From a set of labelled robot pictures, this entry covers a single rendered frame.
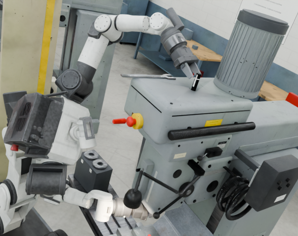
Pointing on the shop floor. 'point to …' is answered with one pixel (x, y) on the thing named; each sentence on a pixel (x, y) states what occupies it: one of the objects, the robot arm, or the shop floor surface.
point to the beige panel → (24, 60)
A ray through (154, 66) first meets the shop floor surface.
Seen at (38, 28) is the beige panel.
